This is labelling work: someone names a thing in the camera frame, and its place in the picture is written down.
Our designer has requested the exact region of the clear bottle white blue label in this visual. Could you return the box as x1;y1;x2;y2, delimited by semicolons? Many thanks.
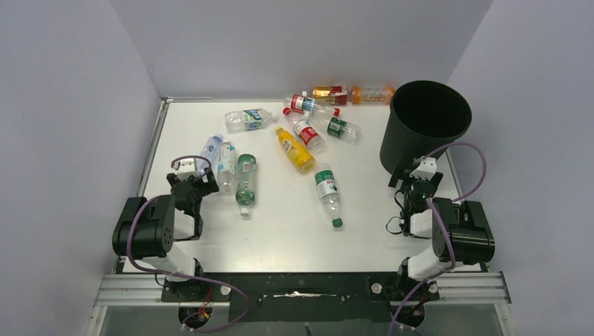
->
216;139;237;193

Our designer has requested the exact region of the clear blue water bottle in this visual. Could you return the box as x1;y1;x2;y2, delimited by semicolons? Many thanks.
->
200;133;224;171

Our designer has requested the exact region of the green tea bottle white cap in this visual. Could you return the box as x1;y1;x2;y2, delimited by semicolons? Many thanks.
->
235;153;256;219

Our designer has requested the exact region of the clear bottle green label green cap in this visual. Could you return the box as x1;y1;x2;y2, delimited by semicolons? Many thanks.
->
314;162;343;229

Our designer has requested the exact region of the yellow juice bottle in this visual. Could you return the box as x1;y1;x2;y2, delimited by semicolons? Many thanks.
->
275;126;316;174

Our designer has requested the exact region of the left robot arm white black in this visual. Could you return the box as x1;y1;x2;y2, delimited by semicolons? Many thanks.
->
111;171;219;282

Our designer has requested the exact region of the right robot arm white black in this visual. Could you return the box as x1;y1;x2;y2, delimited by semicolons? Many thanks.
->
389;167;496;299

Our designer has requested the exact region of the black ribbed plastic bin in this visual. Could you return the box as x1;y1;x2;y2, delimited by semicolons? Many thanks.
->
380;80;472;174

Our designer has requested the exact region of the clear bottle blue green label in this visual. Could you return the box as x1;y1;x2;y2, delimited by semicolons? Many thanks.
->
224;108;277;134

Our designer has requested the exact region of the clear bottle dark green label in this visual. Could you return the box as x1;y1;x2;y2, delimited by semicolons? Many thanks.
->
308;113;361;144

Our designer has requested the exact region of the orange drink bottle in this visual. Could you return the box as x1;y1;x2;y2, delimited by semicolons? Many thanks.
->
351;86;396;105

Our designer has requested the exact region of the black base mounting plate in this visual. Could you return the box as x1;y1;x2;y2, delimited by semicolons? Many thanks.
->
160;272;440;323

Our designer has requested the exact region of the red gold label bottle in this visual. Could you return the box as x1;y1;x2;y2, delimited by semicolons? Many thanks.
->
312;85;349;106

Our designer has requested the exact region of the clear bottle red blue label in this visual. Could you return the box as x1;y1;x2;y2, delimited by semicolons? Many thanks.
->
284;94;340;117

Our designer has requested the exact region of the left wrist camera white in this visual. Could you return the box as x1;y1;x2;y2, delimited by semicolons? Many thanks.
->
173;158;200;181

